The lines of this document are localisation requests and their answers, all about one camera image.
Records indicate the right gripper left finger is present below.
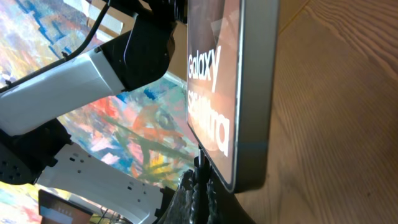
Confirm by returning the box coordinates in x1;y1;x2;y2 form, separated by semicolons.
158;170;199;224

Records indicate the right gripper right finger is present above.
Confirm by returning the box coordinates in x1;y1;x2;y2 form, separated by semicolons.
207;174;255;224

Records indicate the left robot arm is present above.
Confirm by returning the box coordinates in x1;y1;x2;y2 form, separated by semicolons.
1;0;188;223

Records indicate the dark monitor screen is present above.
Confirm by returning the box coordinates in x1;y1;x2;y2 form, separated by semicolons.
38;190;93;224

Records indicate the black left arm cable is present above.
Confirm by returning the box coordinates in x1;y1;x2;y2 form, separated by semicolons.
0;0;113;94

